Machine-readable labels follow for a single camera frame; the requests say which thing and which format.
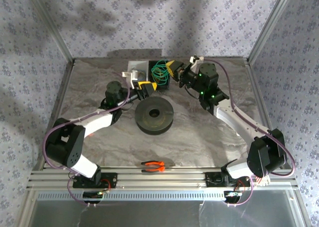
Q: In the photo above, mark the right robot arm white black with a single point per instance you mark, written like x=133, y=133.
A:
x=231, y=117

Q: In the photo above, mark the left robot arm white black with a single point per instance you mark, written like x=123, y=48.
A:
x=97, y=121

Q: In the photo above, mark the black box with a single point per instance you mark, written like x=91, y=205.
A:
x=165, y=87

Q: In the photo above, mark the red white striped tag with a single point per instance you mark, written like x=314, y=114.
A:
x=261, y=181

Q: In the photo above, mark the grey metal plate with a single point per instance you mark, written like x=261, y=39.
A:
x=149, y=214

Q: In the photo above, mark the aluminium frame post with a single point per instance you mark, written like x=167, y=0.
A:
x=270, y=25
x=56, y=33

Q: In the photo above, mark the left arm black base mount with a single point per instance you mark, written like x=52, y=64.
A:
x=112, y=179

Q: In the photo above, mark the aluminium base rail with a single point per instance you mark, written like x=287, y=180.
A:
x=159, y=181

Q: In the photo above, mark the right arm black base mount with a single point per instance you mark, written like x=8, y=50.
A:
x=211, y=181

